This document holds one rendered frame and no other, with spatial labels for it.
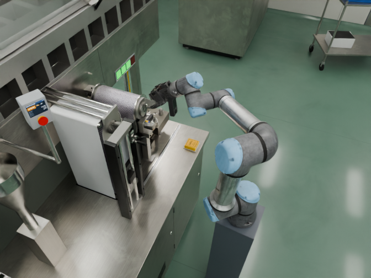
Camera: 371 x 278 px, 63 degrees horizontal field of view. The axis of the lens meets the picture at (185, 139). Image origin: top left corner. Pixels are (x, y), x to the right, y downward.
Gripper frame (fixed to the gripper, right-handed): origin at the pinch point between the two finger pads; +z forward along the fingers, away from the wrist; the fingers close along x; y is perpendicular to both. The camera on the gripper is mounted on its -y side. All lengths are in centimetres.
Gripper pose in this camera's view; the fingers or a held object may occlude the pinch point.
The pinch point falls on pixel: (149, 106)
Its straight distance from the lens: 159.4
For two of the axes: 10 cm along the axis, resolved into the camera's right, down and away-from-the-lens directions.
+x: -3.7, 6.6, -6.5
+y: -5.8, -7.1, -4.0
